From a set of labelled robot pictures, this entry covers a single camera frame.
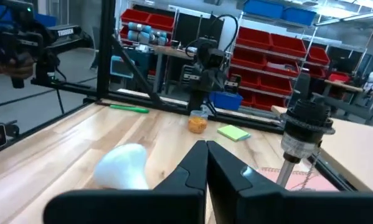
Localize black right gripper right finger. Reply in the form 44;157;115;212
206;140;373;224

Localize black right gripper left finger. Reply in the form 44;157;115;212
42;139;209;224

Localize wooden base metal pole lamp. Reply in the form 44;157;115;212
275;99;336;188

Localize blue storage bin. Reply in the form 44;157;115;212
209;91;243;111

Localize pink spiral notebook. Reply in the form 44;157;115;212
256;167;339;192

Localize green sticky note pad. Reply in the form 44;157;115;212
217;124;252;142

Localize red bin shelf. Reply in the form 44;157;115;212
120;8;331;111

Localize light wood desk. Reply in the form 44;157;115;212
270;105;373;192

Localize green marker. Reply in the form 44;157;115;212
109;104;150;114

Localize teal box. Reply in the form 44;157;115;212
110;55;134;78

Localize person's hand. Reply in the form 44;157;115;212
0;52;34;79

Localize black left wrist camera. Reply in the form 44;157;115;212
208;48;228;68

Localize metal ball pull chain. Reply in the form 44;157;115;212
300;149;323;190

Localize black left wrist camera cable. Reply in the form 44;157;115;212
210;14;239;54

